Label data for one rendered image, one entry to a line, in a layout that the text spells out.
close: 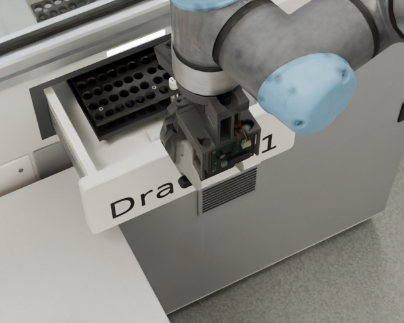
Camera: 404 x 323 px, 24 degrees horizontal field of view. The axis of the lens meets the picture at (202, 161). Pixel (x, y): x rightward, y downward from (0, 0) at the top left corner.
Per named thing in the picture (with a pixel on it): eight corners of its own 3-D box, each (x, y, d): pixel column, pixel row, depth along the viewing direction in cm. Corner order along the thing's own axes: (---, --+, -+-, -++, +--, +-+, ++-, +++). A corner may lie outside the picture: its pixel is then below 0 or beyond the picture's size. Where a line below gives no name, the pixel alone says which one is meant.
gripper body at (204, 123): (199, 184, 101) (199, 120, 91) (164, 126, 105) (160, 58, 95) (261, 157, 103) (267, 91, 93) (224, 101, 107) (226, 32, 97)
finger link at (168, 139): (162, 167, 107) (168, 119, 100) (156, 157, 108) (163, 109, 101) (199, 154, 109) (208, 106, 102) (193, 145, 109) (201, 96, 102)
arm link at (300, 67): (396, 35, 79) (307, -37, 84) (300, 104, 75) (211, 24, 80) (381, 92, 86) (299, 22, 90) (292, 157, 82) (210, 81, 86)
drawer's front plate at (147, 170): (293, 147, 124) (301, 97, 114) (92, 236, 116) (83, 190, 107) (286, 138, 124) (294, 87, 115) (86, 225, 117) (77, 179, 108)
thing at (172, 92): (222, 75, 121) (222, 72, 120) (97, 126, 116) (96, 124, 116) (215, 65, 121) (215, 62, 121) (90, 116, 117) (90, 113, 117)
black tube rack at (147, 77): (220, 102, 125) (222, 72, 120) (101, 152, 121) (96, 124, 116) (149, -7, 136) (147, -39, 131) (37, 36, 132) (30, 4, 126)
